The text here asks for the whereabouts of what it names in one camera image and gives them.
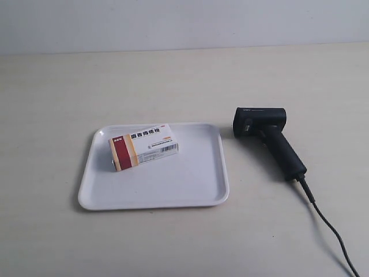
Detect black scanner cable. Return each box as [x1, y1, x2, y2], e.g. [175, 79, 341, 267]
[296, 177, 362, 277]

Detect white plastic tray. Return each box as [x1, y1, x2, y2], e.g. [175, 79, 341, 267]
[77, 122, 229, 211]

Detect black handheld barcode scanner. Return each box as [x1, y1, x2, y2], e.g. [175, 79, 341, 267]
[232, 107, 307, 181]

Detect white red medicine box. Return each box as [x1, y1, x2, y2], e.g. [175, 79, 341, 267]
[109, 124, 179, 171]

